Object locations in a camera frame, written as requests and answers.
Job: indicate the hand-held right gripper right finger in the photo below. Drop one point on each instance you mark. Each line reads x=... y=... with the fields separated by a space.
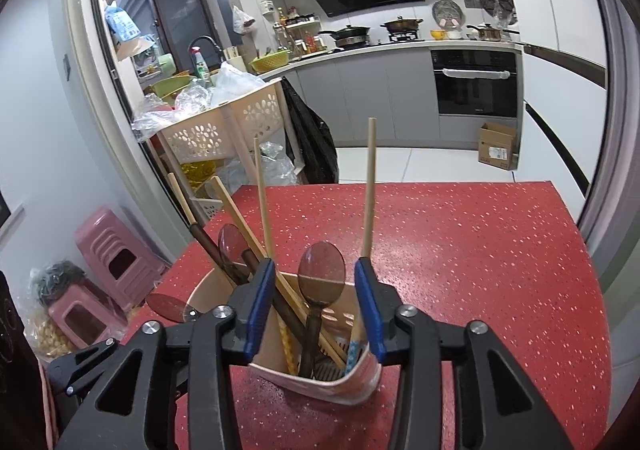
x=367 y=310

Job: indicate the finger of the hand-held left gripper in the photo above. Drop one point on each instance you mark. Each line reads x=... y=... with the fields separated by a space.
x=85 y=365

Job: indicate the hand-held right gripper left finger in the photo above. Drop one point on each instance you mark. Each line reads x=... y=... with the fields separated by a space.
x=260 y=310

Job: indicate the beige plastic utensil holder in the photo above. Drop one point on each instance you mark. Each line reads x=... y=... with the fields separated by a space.
x=212 y=287

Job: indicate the dark translucent spoon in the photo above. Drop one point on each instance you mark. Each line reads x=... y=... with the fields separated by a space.
x=232 y=245
x=320 y=275
x=170 y=307

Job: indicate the light wooden chopstick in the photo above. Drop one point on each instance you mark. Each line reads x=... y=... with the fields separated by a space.
x=182 y=202
x=370 y=190
x=262 y=200
x=235 y=217

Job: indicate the plastic bag of ginger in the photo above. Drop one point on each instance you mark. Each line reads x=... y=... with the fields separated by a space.
x=47 y=337

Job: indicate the pink plastic stool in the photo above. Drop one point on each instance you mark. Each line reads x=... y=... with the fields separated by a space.
x=67 y=310
x=107 y=240

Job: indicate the plastic bag with dark contents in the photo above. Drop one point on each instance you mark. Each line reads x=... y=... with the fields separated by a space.
x=55 y=282

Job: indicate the black garbage bag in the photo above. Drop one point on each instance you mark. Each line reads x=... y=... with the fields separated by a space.
x=312 y=140

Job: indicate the white perforated storage cart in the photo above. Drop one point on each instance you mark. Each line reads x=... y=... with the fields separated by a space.
x=200 y=135

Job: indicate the cardboard box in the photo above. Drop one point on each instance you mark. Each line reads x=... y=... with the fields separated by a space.
x=497 y=147

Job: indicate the grey kitchen cabinet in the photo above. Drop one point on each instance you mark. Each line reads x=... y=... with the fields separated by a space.
x=375 y=95

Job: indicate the crumpled clear plastic bags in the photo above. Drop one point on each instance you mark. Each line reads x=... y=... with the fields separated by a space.
x=235 y=82

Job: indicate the green plastic basket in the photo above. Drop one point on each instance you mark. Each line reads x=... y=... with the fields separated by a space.
x=270 y=62

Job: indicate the black built-in oven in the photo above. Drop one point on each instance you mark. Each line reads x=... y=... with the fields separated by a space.
x=475 y=85

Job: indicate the dish soap bottle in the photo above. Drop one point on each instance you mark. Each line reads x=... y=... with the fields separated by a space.
x=201 y=67

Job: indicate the black kitchen faucet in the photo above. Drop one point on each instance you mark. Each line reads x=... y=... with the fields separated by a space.
x=202 y=40

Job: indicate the black wok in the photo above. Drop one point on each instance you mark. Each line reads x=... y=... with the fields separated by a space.
x=350 y=34

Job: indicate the spice bottle rack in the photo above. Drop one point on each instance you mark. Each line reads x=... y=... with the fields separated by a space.
x=300 y=32

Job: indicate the yellow bowl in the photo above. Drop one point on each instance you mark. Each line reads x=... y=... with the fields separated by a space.
x=438 y=34

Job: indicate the dark cooking pot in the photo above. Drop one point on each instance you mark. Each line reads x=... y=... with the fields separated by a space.
x=402 y=24

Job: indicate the hanging white plastic bag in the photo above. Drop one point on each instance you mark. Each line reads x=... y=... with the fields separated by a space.
x=242 y=20

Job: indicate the white refrigerator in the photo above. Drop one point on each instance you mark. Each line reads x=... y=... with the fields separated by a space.
x=550 y=80

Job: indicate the small steel saucepan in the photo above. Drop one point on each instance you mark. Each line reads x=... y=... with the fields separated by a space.
x=487 y=33

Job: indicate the round patterned hanging plate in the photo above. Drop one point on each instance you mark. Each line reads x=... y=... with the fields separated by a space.
x=445 y=12

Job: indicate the blue and white bag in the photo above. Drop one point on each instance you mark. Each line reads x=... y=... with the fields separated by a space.
x=122 y=25

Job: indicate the grey sliding door frame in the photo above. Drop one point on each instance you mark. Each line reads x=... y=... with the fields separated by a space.
x=605 y=155
x=95 y=80

